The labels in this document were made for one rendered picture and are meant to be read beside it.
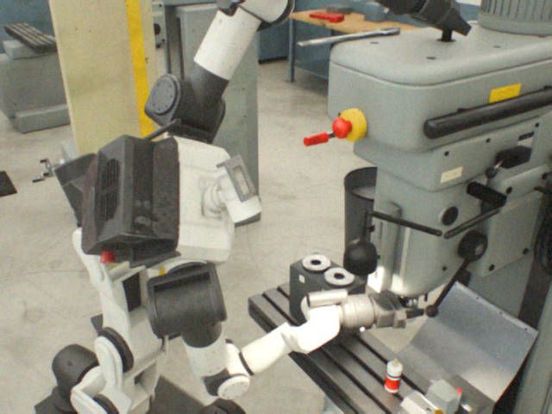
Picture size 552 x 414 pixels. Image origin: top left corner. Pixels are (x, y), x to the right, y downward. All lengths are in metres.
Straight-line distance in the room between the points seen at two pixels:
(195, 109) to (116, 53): 1.46
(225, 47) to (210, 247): 0.42
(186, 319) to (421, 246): 0.52
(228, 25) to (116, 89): 1.52
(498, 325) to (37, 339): 2.49
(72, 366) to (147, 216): 1.07
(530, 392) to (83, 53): 2.12
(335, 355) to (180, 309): 0.74
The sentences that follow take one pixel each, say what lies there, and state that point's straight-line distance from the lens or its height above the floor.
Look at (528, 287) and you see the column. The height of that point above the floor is 1.20.
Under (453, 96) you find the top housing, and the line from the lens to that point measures 1.05.
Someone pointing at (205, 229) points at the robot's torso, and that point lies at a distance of 1.17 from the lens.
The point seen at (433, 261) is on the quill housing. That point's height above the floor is 1.44.
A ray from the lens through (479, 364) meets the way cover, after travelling 1.82.
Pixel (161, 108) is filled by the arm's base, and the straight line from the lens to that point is 1.23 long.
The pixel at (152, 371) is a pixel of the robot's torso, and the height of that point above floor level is 0.87.
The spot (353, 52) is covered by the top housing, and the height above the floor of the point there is 1.89.
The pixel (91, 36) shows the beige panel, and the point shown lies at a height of 1.62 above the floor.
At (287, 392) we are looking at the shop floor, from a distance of 2.92.
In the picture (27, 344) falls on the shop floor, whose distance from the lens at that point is 3.45.
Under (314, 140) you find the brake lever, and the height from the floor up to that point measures 1.70.
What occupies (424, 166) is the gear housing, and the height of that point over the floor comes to 1.69.
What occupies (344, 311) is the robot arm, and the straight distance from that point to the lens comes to 1.38.
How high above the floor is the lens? 2.13
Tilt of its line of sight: 29 degrees down
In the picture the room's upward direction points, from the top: straight up
